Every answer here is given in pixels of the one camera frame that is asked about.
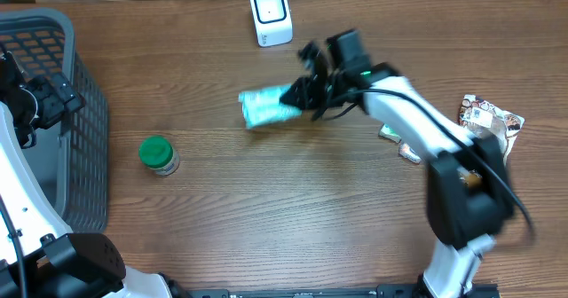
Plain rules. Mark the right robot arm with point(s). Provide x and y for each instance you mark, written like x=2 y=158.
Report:
x=468 y=196

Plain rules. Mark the grey plastic mesh basket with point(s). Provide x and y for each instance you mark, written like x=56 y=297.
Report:
x=69 y=160

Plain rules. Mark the green bottle cap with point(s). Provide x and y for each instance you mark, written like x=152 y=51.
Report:
x=159 y=155

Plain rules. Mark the beige snack pouch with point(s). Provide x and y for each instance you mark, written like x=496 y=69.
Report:
x=483 y=118

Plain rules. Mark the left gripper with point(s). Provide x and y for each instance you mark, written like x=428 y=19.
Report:
x=55 y=107

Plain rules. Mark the white barcode scanner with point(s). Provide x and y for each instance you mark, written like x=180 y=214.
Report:
x=272 y=21

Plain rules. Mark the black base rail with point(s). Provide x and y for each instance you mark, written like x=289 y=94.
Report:
x=302 y=293

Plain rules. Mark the teal wipes packet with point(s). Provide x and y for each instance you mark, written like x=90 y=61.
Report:
x=263 y=107

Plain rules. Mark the teal tissue pack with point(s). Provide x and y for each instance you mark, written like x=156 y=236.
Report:
x=387 y=132

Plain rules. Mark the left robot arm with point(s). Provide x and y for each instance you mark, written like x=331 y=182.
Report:
x=40 y=254

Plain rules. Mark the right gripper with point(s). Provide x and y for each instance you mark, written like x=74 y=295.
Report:
x=305 y=87

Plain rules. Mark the orange tissue pack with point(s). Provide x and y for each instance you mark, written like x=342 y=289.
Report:
x=405 y=151

